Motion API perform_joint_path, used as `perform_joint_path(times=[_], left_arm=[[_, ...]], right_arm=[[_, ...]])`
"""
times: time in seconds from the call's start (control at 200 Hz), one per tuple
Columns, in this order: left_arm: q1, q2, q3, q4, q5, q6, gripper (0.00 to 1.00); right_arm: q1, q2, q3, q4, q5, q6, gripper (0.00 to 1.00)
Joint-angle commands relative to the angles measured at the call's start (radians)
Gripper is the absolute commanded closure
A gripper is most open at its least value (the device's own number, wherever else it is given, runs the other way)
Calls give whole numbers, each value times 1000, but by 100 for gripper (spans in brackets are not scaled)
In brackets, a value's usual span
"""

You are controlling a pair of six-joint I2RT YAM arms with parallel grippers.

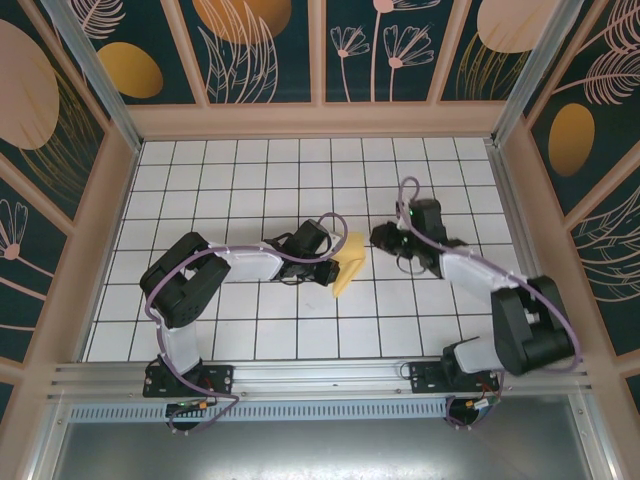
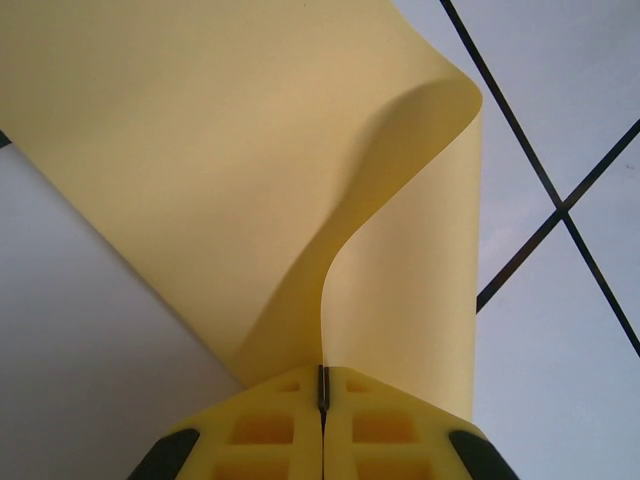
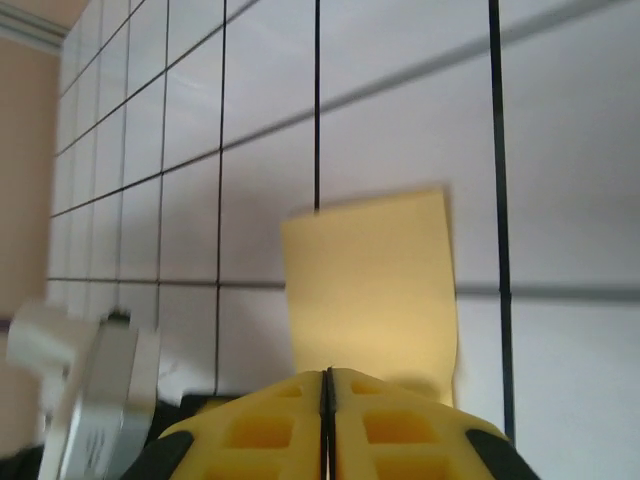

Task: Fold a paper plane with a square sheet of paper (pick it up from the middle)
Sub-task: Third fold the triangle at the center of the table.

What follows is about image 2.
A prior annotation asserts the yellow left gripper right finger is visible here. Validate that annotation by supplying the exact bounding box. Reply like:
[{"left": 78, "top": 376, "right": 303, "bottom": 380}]
[{"left": 322, "top": 366, "right": 519, "bottom": 480}]

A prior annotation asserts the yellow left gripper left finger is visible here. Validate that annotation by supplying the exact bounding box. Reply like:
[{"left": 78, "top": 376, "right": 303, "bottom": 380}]
[{"left": 127, "top": 364, "right": 325, "bottom": 480}]

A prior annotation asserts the yellow cloth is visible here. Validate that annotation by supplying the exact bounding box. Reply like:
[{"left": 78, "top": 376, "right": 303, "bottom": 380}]
[{"left": 0, "top": 0, "right": 486, "bottom": 426}]

